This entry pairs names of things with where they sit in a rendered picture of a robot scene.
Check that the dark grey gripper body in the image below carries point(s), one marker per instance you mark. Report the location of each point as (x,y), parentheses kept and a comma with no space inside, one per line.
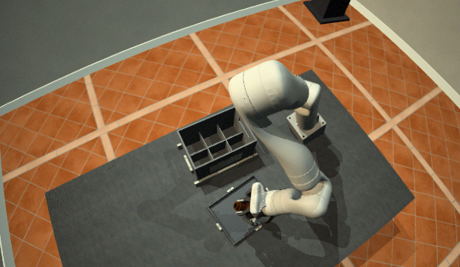
(261,214)

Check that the brown glass bottle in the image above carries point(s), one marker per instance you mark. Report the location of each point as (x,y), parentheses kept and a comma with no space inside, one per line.
(241,206)

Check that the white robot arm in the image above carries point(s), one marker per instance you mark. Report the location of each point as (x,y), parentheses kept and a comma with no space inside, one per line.
(266,89)

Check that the grey divided crate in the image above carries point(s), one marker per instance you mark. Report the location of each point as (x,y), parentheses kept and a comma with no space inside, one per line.
(217,142)

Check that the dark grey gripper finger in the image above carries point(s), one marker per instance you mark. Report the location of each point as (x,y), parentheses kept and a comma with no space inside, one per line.
(246,218)
(247,198)

